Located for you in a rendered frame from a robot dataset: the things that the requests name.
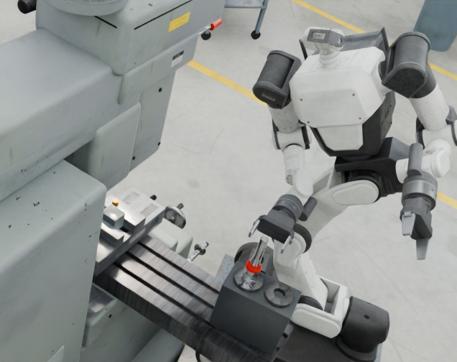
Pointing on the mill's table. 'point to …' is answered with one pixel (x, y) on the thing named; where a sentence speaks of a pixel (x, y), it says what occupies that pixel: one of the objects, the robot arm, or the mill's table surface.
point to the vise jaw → (133, 223)
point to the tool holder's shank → (259, 252)
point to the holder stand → (254, 309)
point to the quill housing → (151, 119)
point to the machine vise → (152, 217)
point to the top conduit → (26, 6)
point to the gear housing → (157, 68)
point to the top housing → (131, 29)
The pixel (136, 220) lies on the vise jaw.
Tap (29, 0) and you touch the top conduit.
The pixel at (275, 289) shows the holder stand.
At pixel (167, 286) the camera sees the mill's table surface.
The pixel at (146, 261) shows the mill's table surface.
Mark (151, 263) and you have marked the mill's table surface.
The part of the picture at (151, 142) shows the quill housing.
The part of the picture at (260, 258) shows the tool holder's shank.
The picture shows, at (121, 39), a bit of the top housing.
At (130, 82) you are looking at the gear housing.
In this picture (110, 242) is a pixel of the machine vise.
